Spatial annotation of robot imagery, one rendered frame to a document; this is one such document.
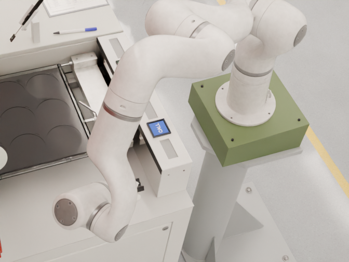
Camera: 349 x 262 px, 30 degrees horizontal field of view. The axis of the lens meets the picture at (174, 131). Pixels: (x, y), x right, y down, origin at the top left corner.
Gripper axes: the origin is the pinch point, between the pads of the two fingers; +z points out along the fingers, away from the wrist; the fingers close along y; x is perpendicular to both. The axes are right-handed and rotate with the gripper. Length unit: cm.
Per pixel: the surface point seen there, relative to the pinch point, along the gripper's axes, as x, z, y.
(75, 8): 53, 37, -36
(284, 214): -38, 131, 3
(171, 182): -2.6, 18.0, 2.3
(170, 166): 2.8, 13.3, 4.7
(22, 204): -4.3, -2.8, -34.7
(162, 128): 12.8, 20.3, 0.2
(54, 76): 31, 22, -37
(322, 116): 0, 182, 12
